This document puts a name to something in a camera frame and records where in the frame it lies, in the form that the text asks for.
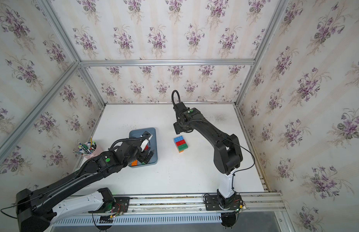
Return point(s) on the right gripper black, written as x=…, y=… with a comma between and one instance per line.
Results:
x=177, y=128

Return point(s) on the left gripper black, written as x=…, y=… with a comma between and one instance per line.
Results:
x=145, y=154

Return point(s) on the blue-grey plastic tray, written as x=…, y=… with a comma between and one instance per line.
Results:
x=152, y=144

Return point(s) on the light blue lego brick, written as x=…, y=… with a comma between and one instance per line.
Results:
x=178, y=139

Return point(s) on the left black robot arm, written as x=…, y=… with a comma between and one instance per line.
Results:
x=39, y=209

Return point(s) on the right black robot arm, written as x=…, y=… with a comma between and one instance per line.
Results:
x=227, y=151

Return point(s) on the pen cup with pens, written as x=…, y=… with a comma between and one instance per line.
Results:
x=90, y=149

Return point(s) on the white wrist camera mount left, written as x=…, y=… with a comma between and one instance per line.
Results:
x=146, y=137

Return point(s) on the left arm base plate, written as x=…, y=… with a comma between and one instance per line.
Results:
x=117, y=207

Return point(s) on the white slotted cable duct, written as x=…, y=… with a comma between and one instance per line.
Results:
x=159, y=219

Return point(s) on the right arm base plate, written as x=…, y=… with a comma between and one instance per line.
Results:
x=217, y=202

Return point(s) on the aluminium rail frame front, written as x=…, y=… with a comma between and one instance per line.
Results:
x=264, y=202

